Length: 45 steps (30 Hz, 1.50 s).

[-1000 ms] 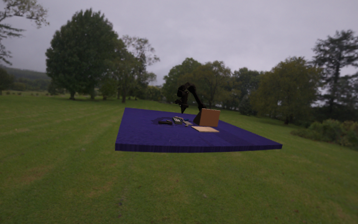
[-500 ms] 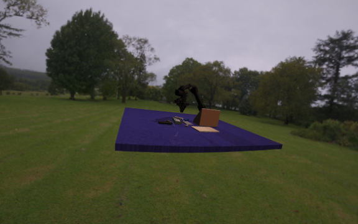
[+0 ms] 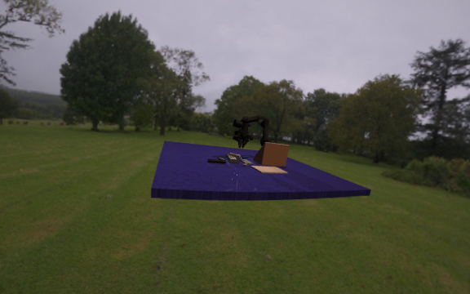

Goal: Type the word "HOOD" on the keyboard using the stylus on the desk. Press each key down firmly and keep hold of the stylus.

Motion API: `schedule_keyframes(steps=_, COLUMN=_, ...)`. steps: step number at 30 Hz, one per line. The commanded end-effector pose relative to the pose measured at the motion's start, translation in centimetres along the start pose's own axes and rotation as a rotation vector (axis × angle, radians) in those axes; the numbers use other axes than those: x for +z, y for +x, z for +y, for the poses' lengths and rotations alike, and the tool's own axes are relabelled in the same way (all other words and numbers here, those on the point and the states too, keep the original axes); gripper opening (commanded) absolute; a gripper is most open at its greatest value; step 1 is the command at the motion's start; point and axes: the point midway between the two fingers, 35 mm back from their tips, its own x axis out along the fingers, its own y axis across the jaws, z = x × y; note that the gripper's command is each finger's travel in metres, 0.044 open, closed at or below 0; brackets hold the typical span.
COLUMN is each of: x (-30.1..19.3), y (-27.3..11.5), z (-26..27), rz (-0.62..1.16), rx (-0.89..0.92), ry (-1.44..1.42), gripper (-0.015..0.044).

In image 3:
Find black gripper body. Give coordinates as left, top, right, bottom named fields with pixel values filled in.
left=233, top=129, right=254, bottom=140

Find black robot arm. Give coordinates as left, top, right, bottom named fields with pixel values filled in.
left=233, top=115, right=272, bottom=146

